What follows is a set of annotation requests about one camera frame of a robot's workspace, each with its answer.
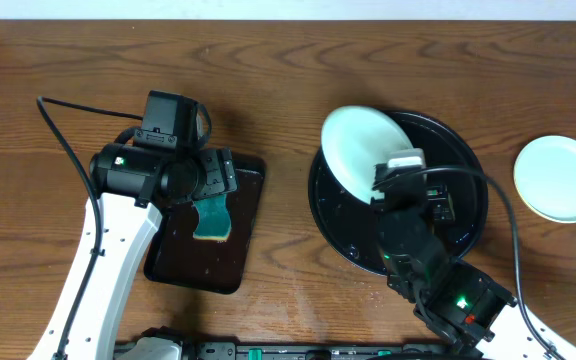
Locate green yellow sponge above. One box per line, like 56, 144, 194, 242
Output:
193, 194, 232, 242

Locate light green plate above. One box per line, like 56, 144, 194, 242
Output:
321, 106, 413, 205
513, 135, 576, 224

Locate yellow plate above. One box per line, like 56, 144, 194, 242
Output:
513, 179, 534, 213

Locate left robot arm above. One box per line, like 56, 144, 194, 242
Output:
31, 143, 238, 359

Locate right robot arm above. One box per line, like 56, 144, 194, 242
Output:
371, 163, 576, 359

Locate black round tray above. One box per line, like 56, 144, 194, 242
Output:
308, 110, 488, 275

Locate black rectangular tray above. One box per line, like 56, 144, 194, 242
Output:
144, 153, 266, 294

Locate black right cable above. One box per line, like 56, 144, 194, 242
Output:
372, 164, 564, 360

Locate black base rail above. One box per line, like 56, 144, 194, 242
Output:
112, 327, 489, 360

